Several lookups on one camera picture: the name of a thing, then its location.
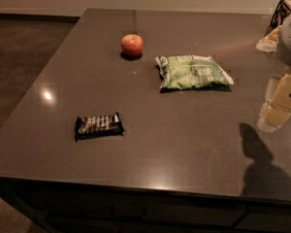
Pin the black wire basket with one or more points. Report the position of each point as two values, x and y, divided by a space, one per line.
282 10

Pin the red apple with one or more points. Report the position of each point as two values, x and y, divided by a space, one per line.
132 45

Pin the black drawer handle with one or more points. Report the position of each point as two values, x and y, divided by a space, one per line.
126 213

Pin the white snack package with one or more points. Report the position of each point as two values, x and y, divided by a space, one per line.
269 42

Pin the green chip bag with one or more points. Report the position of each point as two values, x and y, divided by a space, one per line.
183 72

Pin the black rxbar chocolate bar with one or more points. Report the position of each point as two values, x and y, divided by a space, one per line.
88 127

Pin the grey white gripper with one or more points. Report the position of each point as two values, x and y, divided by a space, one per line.
290 44

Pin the dark cabinet drawer front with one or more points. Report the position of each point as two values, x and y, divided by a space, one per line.
85 202

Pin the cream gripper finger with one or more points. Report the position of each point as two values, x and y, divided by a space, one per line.
270 118

